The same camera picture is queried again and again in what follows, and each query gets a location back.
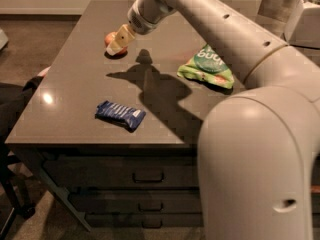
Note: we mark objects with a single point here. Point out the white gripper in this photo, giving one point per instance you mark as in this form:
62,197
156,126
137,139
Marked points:
142,21

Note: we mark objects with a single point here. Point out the red apple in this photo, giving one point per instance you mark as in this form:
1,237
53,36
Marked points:
114,43

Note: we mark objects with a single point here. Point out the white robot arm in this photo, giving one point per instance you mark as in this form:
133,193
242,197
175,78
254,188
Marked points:
281,99

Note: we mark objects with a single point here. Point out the blue rxbar wrapper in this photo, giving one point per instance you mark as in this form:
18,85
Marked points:
125,116

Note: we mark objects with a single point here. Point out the green chip bag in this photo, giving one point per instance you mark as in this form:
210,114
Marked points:
208,67

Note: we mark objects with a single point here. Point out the top left drawer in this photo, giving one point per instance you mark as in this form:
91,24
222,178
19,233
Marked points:
124,172

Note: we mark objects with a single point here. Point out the drawer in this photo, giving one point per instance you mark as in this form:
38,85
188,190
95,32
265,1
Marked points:
124,172
131,201
150,221

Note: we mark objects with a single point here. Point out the dark grey drawer cabinet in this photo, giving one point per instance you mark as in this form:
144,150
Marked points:
236,191

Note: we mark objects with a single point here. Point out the grey box on counter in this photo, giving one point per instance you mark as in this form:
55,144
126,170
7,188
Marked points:
276,9

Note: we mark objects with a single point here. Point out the middle left drawer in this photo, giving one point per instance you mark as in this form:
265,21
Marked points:
131,201

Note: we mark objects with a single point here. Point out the bottom left drawer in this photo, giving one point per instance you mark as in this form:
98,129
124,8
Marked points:
150,221

